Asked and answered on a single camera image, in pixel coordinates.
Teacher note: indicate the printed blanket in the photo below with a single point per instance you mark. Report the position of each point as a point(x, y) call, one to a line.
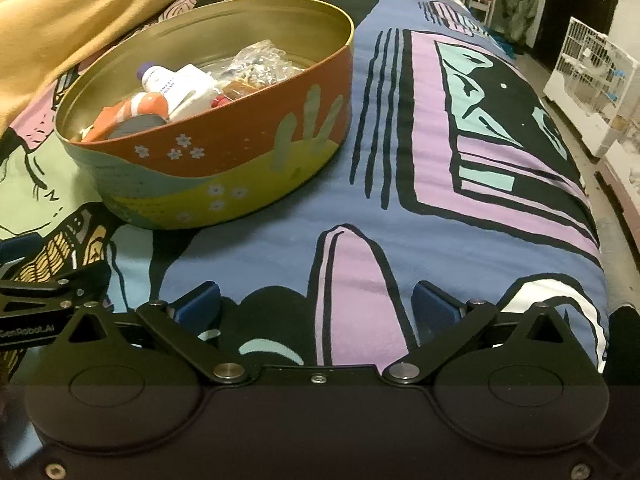
point(450, 210)

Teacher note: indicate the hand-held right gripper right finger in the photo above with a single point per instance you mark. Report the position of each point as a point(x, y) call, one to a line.
point(435, 307)

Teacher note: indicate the orange packet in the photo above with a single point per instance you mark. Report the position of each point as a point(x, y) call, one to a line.
point(135, 107)

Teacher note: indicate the white pink tissue pack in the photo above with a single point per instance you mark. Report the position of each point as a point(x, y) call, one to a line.
point(192, 92)

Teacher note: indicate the white bottle purple cap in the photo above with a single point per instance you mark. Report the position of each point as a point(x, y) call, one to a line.
point(160, 79)

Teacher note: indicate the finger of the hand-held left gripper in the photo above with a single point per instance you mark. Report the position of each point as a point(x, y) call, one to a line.
point(22, 251)
point(60, 285)

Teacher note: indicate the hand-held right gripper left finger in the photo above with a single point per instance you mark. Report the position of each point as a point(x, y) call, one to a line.
point(197, 307)

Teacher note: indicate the yellow fleece blanket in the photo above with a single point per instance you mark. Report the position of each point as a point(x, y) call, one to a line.
point(75, 10)

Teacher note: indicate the blue plastic bag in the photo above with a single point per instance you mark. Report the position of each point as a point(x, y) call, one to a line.
point(505, 47)

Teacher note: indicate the dark door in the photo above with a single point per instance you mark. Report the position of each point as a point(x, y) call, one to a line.
point(575, 0)

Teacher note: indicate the red orange tube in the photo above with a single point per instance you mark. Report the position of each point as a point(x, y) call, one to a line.
point(218, 101)

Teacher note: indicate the round painted tin container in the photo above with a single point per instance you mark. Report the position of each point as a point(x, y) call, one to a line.
point(240, 160)

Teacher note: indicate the dark grey round case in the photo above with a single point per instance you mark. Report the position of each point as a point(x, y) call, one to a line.
point(137, 127)

